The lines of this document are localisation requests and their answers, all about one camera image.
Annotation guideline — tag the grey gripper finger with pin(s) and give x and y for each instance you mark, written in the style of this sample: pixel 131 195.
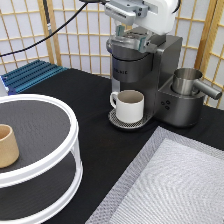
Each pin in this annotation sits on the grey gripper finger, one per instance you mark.
pixel 120 30
pixel 142 44

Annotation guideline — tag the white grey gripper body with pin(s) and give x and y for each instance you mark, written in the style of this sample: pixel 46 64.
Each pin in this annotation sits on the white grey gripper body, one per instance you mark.
pixel 129 12

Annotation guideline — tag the grey coffee machine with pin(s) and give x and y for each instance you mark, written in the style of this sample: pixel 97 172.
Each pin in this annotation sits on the grey coffee machine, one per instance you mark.
pixel 152 75

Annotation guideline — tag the wooden shoji screen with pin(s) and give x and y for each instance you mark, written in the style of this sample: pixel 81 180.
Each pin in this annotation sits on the wooden shoji screen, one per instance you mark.
pixel 69 34

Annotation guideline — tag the steel milk frother jug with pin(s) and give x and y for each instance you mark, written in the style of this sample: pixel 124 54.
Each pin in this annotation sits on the steel milk frother jug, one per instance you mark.
pixel 187 82

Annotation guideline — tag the white ceramic mug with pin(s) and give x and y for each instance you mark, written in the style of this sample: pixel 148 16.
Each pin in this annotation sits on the white ceramic mug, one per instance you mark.
pixel 128 105

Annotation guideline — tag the grey woven placemat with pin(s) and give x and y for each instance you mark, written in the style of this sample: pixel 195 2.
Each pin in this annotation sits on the grey woven placemat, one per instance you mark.
pixel 172 180

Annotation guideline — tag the white two-tier round shelf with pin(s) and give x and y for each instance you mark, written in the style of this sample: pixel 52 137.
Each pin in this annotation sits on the white two-tier round shelf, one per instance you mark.
pixel 49 169

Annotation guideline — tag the tan wooden cup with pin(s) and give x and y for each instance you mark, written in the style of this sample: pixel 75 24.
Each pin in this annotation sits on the tan wooden cup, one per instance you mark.
pixel 9 151

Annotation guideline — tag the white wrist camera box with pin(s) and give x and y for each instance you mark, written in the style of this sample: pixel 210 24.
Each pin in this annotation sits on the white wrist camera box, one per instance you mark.
pixel 160 16

